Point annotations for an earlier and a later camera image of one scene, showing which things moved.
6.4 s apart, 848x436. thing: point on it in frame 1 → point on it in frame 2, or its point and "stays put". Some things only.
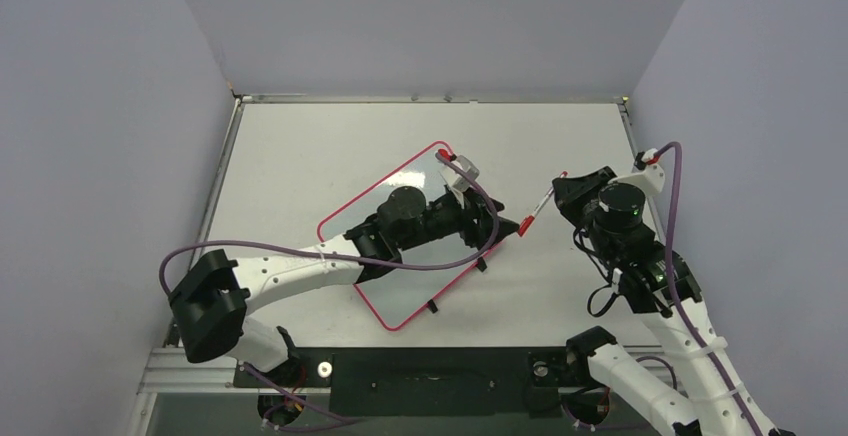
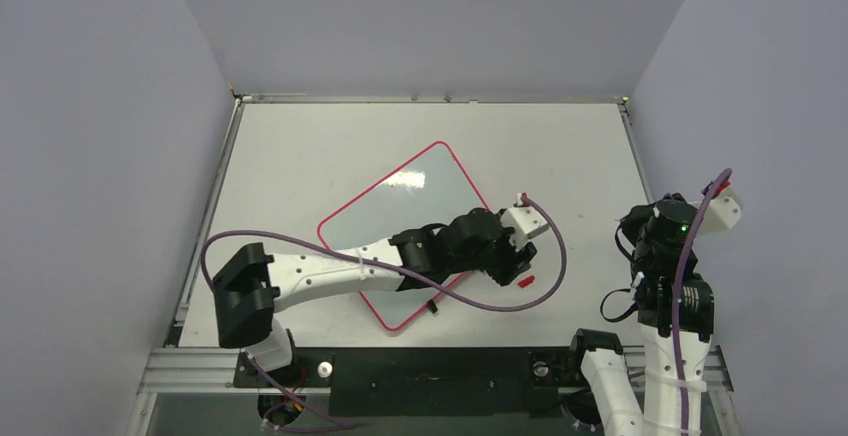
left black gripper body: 451,217 → 499,261
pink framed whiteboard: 400,296 stays put
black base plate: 426,381 stays put
